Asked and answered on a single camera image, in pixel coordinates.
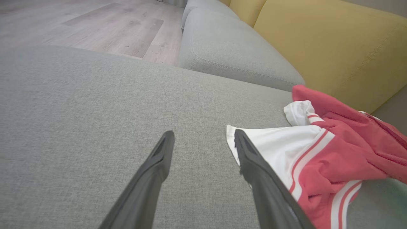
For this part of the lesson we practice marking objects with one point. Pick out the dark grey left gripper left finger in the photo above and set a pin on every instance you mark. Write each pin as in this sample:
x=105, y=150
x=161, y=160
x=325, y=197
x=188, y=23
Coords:
x=146, y=190

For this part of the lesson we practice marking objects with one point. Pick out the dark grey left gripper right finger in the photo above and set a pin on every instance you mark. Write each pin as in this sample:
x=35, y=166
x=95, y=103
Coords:
x=270, y=197

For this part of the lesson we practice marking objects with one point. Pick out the red mesh jersey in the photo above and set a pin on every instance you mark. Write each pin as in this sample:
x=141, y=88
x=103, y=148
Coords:
x=343, y=152

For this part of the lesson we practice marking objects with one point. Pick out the large grey sofa ottoman cushion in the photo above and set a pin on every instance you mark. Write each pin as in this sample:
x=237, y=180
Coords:
x=95, y=127

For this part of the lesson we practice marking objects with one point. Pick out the grey sofa seat cushion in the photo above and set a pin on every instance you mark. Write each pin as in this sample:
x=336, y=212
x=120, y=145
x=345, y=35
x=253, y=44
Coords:
x=206, y=4
x=229, y=54

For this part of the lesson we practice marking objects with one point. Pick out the large yellow sofa back cushion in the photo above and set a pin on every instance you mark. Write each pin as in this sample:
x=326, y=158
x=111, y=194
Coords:
x=334, y=47

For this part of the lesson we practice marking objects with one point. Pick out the small yellow sofa back cushion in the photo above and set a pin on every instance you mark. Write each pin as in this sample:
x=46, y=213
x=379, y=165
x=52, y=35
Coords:
x=246, y=9

